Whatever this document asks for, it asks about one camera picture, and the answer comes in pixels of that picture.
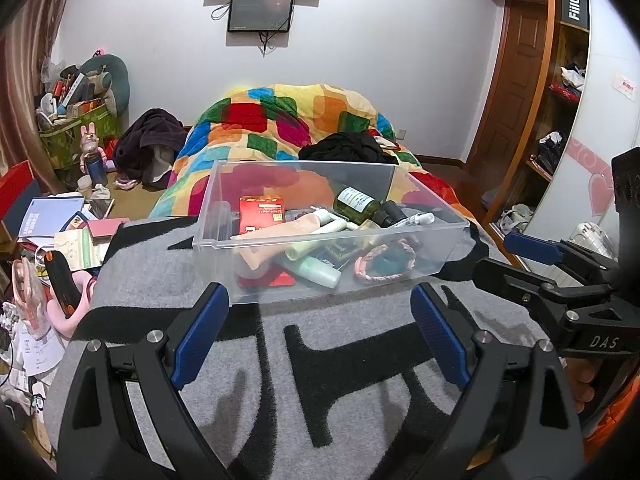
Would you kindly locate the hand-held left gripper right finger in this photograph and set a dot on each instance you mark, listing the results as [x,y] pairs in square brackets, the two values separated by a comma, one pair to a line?
[440,330]

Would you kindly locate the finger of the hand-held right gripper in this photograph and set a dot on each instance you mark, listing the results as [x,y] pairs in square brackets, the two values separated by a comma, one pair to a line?
[505,275]
[530,247]

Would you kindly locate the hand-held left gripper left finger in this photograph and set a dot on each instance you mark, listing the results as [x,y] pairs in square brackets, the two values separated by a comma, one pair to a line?
[200,330]

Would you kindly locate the white tape roll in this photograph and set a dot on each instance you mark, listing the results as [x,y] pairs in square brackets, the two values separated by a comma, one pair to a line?
[250,277]

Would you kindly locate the small red packet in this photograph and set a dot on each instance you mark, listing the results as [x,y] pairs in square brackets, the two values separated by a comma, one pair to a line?
[281,278]

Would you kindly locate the large beige tube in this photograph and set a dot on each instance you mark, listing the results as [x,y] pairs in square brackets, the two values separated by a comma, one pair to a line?
[270,245]

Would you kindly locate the small blue box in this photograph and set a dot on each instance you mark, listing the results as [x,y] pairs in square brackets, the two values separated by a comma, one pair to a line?
[337,260]

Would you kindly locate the red printed packet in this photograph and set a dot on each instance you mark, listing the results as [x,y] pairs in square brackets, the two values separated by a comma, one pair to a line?
[260,215]

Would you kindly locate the light green tube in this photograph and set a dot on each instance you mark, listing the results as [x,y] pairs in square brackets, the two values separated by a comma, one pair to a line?
[315,270]

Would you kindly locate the white green printed tube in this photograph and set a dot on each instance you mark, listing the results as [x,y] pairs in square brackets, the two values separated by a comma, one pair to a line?
[310,246]

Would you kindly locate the dark green bottle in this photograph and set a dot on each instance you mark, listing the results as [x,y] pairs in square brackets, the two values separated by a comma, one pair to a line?
[352,205]

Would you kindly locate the clear plastic storage box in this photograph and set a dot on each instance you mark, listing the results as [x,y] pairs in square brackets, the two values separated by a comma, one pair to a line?
[240,180]

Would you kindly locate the small white tube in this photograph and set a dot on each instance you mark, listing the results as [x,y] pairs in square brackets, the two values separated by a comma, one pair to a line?
[327,216]

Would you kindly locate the person's right hand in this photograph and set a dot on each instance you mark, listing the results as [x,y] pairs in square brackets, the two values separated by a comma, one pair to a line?
[581,382]

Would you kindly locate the white appliance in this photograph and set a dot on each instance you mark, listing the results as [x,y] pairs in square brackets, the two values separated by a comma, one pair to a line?
[592,240]

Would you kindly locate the grey blanket black letters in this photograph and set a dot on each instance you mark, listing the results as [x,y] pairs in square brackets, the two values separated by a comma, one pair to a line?
[350,360]

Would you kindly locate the black shoes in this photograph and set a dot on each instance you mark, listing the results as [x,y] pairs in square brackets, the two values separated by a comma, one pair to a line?
[550,152]

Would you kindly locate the pink flat box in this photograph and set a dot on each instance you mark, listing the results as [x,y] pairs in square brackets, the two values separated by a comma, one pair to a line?
[107,226]

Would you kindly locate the green white card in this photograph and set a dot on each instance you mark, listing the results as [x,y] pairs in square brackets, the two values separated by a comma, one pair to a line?
[77,250]

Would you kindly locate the pink slipper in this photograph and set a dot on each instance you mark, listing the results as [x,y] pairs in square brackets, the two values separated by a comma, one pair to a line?
[127,182]

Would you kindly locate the white socks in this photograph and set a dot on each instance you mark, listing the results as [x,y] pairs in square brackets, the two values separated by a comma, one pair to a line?
[100,192]

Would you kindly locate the white cup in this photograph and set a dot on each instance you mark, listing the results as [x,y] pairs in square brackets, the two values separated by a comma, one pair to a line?
[84,185]

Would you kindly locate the blue booklet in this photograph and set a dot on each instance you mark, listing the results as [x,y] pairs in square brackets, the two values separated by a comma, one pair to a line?
[50,212]

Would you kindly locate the pink bunny toy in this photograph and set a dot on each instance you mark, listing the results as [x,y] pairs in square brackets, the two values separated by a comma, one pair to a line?
[95,167]

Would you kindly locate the dark purple clothing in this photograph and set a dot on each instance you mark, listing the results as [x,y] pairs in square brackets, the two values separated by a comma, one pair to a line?
[145,135]

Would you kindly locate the black clothing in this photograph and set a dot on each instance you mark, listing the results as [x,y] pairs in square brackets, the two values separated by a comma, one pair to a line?
[345,147]

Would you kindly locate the green storage bag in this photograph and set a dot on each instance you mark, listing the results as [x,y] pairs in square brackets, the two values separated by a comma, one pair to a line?
[60,145]

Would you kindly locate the colourful patchwork quilt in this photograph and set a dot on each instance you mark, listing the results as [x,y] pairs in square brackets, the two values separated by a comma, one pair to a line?
[280,110]

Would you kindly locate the red box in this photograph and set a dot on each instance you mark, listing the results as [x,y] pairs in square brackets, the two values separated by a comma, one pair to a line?
[15,180]

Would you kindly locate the grey neck pillow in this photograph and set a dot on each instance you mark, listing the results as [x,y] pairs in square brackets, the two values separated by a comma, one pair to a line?
[117,80]

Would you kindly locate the striped brown curtain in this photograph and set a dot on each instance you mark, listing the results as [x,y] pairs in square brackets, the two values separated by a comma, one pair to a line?
[20,85]

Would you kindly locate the small wall monitor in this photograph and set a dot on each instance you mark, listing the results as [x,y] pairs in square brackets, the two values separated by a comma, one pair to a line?
[260,10]

